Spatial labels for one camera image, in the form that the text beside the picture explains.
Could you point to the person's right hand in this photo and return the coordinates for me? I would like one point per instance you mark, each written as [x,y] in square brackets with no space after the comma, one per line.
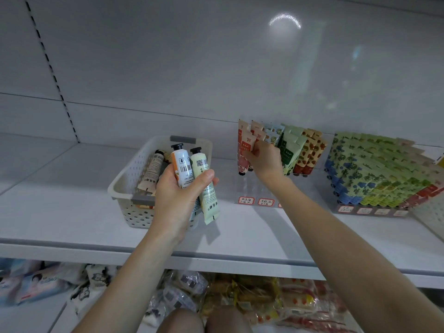
[268,161]

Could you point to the person's left hand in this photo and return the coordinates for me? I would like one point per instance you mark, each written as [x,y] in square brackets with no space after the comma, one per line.
[172,208]

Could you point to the pale mint hand cream tube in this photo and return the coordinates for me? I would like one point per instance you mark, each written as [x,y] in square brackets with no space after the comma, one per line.
[208,201]

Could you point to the pile of pale hand cream tubes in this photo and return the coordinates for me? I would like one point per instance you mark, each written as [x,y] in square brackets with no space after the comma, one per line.
[151,171]

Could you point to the pale blue floral hand cream tube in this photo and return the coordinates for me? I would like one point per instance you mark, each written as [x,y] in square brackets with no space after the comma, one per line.
[182,166]

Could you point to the white perforated plastic basket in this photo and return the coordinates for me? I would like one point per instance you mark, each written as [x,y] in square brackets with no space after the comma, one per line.
[128,201]
[431,218]

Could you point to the row of hand cream tubes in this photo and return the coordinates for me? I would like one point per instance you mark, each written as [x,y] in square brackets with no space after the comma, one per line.
[374,170]

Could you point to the white metal shelf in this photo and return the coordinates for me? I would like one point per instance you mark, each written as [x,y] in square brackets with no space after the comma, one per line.
[55,218]

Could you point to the person's left forearm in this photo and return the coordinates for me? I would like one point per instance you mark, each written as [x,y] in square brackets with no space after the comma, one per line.
[128,284]

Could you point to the person's right forearm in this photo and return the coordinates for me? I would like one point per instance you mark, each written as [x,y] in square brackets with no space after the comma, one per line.
[361,253]

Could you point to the person's left leg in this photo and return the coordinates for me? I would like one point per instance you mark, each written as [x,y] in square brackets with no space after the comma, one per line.
[180,322]

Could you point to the person's leg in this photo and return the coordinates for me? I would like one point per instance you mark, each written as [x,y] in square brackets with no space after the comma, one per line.
[229,321]
[180,322]

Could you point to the person's right leg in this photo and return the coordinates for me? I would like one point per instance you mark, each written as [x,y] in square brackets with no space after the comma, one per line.
[229,321]

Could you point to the clear divider tray with labels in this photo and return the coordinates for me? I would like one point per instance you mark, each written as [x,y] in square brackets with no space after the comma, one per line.
[246,201]

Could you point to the pile of snack packets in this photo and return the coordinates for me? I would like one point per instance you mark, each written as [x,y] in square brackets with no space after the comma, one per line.
[263,298]

